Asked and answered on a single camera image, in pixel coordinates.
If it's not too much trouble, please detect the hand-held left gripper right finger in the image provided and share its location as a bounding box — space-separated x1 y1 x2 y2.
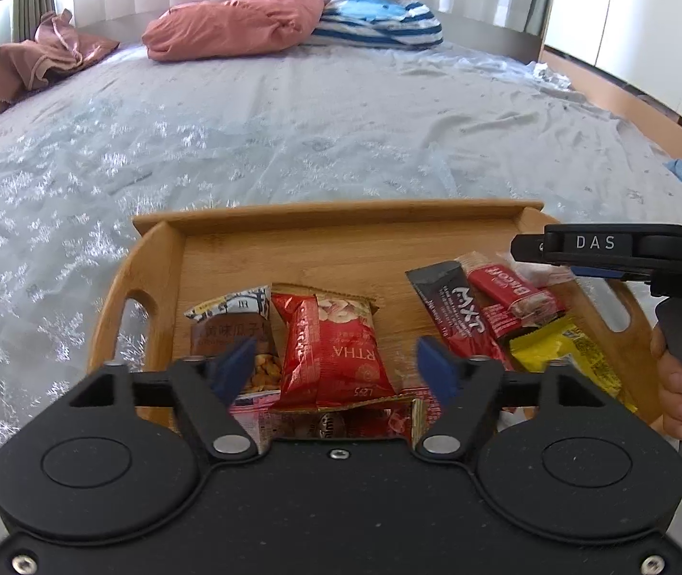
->
414 335 613 457

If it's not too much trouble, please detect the red nut snack packet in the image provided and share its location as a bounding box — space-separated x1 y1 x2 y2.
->
270 290 397 409

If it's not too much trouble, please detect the blue striped pillow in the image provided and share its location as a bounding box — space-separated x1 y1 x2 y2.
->
308 0 445 50

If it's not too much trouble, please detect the wooden bed frame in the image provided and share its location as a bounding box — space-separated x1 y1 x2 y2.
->
540 46 682 160

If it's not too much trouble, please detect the white wardrobe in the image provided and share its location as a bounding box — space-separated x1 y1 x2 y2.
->
541 0 682 150

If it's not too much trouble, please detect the pink-brown crumpled cloth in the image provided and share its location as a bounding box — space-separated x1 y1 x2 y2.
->
0 9 120 127

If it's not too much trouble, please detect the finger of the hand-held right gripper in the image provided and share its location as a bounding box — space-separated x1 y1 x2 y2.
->
510 224 653 281

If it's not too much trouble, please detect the small red snack bar packet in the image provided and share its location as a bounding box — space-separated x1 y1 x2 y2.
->
457 250 568 339

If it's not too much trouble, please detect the white and pink snack packet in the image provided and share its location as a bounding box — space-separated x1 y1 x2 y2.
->
227 404 273 453

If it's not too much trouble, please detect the grey snowflake bed sheet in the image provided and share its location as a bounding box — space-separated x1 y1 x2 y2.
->
0 36 682 552

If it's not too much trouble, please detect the long black and red packet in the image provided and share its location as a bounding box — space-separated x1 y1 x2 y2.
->
406 260 518 372

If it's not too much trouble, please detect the pink pillow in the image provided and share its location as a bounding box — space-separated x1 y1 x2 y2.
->
140 0 325 62

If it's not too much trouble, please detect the yellow snack packet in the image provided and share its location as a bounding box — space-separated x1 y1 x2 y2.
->
509 316 640 414

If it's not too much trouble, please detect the brown and white seed packet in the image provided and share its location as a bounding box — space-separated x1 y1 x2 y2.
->
184 286 282 396

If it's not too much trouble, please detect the wooden tray with handles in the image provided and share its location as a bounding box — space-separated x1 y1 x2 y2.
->
86 199 665 438

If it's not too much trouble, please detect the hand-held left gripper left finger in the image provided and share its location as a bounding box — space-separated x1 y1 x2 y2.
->
66 335 259 457

